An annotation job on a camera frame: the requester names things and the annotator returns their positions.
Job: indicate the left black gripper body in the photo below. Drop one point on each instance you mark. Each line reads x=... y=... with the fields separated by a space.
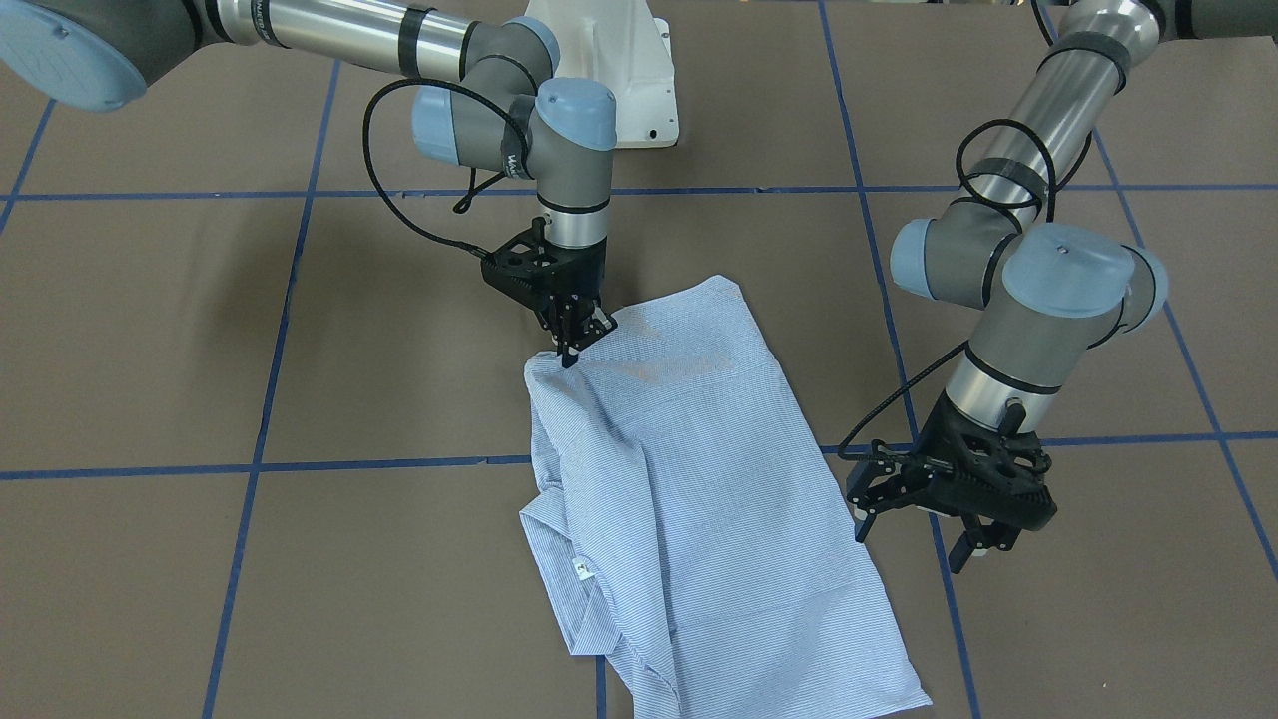
x=936 y=435

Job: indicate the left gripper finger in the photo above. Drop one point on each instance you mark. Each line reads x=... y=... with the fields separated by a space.
x=884 y=480
x=978 y=539

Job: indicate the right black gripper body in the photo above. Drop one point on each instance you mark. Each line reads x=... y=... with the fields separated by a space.
x=586 y=273

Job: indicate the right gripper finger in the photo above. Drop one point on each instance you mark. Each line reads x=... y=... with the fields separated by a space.
x=587 y=323
x=559 y=323

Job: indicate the light blue striped shirt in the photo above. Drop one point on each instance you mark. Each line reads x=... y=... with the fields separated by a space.
x=689 y=531

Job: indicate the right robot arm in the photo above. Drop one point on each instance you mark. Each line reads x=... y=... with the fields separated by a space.
x=488 y=96

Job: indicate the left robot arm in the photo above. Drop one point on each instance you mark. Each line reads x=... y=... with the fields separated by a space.
x=1048 y=292

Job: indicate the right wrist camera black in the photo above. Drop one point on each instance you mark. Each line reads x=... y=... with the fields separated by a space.
x=524 y=269

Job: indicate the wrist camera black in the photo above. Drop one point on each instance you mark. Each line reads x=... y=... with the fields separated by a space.
x=524 y=269
x=1005 y=479

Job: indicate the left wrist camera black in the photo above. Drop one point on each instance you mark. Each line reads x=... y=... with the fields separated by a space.
x=1005 y=479

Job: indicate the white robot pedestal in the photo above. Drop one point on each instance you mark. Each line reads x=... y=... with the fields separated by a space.
x=622 y=45

